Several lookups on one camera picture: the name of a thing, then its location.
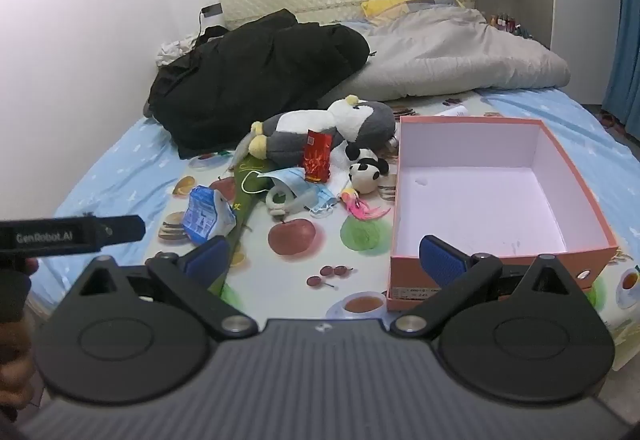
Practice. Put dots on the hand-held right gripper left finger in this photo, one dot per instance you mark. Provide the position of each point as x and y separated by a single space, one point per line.
207 256

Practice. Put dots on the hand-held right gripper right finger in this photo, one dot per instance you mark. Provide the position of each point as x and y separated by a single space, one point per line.
440 261

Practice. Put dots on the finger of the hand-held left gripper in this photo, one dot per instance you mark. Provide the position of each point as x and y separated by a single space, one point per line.
122 227

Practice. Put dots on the blue white plastic packet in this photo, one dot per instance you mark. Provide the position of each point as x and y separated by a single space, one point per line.
202 215

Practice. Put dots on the pink cardboard box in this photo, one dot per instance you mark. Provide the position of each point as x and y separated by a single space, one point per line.
500 200

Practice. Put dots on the translucent white rubbery object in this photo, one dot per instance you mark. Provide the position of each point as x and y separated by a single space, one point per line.
276 202

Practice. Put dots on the blue face mask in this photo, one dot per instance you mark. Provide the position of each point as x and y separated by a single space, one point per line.
324 202
290 180

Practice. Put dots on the red foil snack packet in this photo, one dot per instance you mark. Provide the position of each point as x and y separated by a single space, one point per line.
317 157

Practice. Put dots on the person's left hand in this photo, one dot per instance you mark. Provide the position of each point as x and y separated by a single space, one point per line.
15 365

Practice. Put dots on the light blue bed sheet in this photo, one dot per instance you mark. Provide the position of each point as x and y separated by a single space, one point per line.
115 164

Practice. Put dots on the long green cloth pouch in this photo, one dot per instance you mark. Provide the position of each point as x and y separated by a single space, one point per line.
250 200

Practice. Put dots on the fruit printed mat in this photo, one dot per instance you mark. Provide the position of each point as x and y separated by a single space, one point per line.
320 280

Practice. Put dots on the small panda plush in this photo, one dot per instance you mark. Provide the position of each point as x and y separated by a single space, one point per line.
362 174

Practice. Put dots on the white paper towel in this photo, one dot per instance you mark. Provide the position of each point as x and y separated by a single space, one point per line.
341 159

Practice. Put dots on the white paper sheet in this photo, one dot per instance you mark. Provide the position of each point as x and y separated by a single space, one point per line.
452 110

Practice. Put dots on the grey white penguin plush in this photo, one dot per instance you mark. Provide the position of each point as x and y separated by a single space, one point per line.
365 119

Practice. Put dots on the white crumpled cloth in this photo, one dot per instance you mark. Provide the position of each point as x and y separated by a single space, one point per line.
172 50

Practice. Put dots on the black jacket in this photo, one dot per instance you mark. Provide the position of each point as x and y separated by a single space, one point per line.
250 74

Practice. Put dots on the grey duvet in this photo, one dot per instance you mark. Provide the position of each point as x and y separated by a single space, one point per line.
450 54

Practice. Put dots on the row of small bottles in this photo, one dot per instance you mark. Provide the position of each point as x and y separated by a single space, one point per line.
505 23

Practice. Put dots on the yellow pillow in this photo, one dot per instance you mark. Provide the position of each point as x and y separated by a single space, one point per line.
382 7

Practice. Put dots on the white wardrobe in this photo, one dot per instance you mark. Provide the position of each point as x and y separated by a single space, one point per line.
575 19

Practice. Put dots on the blue curtain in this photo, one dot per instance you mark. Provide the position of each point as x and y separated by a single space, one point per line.
625 44

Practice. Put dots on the wall power adapter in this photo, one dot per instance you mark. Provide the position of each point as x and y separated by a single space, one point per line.
212 10

